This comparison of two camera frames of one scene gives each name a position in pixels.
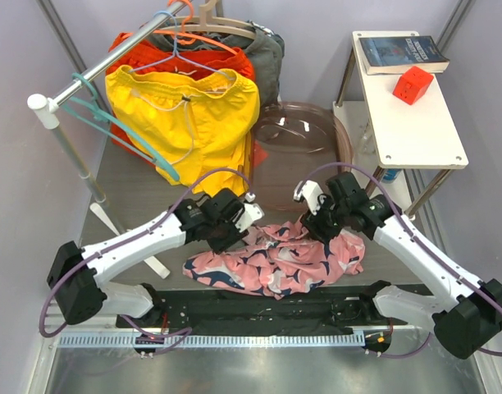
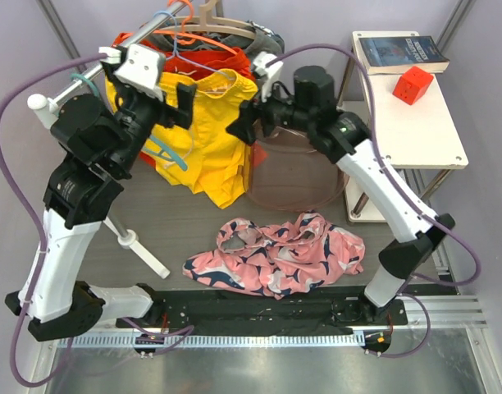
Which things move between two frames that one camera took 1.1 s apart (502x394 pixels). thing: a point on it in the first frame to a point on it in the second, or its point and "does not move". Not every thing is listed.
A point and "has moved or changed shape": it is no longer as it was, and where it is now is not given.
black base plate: (195, 311) does not move
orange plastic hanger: (188, 38) does not move
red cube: (411, 84) does not move
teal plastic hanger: (101, 117) has moved or changed shape
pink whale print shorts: (279, 259) does not move
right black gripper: (313, 222) to (242, 128)
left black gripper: (218, 246) to (169, 115)
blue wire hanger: (176, 53) does not move
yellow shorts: (200, 124) does not move
